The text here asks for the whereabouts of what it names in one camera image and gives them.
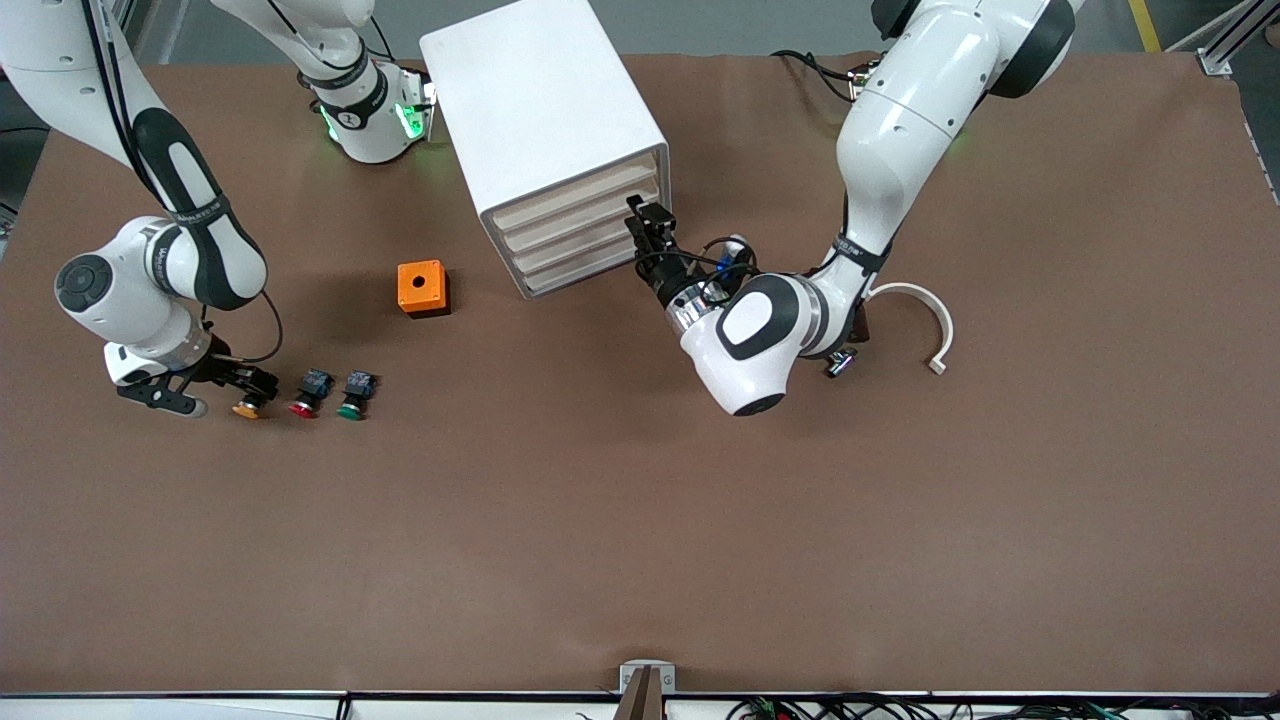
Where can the grey metal edge bracket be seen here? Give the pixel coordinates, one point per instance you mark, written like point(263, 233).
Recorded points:
point(628, 675)

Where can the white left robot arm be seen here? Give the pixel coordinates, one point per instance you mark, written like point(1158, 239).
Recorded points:
point(900, 120)

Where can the brown wedge post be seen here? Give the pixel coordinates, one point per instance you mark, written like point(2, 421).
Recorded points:
point(640, 705)

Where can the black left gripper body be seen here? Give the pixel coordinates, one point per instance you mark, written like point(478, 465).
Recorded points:
point(668, 277)

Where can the brown table mat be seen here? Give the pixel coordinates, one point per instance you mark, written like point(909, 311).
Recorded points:
point(640, 500)

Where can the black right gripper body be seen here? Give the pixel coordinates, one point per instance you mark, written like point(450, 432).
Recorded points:
point(222, 371)

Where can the green push button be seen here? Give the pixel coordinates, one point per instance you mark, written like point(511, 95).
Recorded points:
point(357, 388)

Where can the white semicircular pipe clamp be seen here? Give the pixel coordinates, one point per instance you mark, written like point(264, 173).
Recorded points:
point(940, 315)

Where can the silver metal fitting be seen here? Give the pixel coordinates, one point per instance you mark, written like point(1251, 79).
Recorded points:
point(842, 362)

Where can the yellow push button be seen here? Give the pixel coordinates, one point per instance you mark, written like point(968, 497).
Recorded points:
point(248, 409)

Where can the white table edge rail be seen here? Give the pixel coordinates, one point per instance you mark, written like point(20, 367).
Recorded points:
point(200, 708)

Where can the aluminium frame profile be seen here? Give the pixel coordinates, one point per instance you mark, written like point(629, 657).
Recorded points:
point(1215, 62)

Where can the orange button enclosure box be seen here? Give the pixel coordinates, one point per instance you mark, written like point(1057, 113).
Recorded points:
point(420, 285)

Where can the red push button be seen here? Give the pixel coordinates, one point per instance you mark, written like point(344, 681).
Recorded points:
point(312, 388)

